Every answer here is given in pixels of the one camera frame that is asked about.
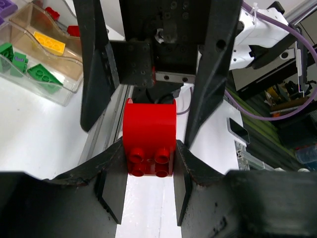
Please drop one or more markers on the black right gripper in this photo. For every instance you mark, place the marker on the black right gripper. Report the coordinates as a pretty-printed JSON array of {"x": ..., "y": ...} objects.
[{"x": 158, "y": 55}]

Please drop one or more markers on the curved purple lego brick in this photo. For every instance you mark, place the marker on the curved purple lego brick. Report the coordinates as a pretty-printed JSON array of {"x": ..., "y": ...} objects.
[{"x": 7, "y": 8}]

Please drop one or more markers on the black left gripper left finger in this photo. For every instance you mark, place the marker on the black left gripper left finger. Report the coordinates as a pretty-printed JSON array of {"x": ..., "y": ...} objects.
[{"x": 84, "y": 202}]

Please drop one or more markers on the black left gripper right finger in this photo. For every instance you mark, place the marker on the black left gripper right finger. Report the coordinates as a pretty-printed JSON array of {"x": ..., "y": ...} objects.
[{"x": 242, "y": 204}]

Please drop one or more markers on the clear plastic bin front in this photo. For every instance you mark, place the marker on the clear plastic bin front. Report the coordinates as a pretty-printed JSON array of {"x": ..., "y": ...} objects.
[{"x": 70, "y": 87}]

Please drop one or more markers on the small curved green brick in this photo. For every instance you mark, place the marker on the small curved green brick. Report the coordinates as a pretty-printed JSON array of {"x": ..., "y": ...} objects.
[{"x": 6, "y": 56}]

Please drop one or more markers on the clear plastic bin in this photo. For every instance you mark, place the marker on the clear plastic bin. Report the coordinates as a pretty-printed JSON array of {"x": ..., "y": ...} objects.
[
  {"x": 70, "y": 87},
  {"x": 32, "y": 18}
]

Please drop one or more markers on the green plate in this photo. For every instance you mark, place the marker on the green plate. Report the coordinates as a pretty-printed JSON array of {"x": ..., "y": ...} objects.
[{"x": 47, "y": 80}]

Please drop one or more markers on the curved yellow lego brick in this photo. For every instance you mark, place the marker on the curved yellow lego brick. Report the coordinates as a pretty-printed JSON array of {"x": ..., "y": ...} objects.
[{"x": 52, "y": 45}]

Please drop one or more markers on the green square lego brick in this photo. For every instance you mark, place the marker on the green square lego brick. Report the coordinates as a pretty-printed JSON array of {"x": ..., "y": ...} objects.
[{"x": 19, "y": 67}]

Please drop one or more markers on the clear plastic bin middle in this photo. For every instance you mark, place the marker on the clear plastic bin middle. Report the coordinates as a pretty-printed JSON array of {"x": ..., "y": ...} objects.
[{"x": 32, "y": 18}]

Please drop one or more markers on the smartphone on table edge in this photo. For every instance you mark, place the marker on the smartphone on table edge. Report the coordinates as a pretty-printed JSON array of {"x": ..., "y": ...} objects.
[{"x": 238, "y": 130}]

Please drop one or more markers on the aluminium table edge rail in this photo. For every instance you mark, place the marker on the aluminium table edge rail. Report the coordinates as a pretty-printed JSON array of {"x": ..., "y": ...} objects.
[{"x": 108, "y": 127}]

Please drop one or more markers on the red rounded lego brick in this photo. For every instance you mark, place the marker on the red rounded lego brick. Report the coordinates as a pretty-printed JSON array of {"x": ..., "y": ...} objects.
[{"x": 149, "y": 138}]

